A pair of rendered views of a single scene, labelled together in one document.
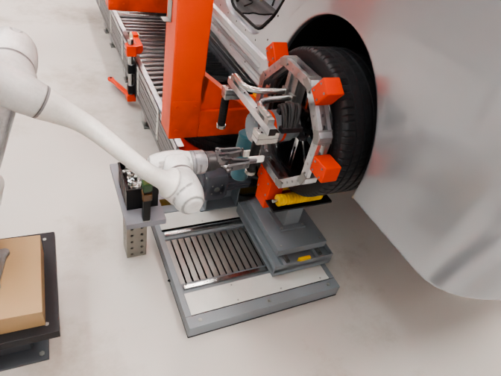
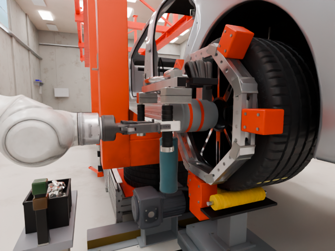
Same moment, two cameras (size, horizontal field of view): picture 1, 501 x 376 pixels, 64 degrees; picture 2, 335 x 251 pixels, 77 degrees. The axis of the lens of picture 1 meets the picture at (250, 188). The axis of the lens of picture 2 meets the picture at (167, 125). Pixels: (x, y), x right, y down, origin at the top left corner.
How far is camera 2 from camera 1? 1.05 m
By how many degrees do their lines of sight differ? 34
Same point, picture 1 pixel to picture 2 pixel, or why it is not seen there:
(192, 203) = (24, 129)
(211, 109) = (139, 139)
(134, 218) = (29, 242)
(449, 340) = not seen: outside the picture
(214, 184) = (147, 208)
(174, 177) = (7, 98)
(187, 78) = (114, 110)
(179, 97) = not seen: hidden behind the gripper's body
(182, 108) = not seen: hidden behind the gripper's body
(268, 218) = (211, 241)
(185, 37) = (107, 74)
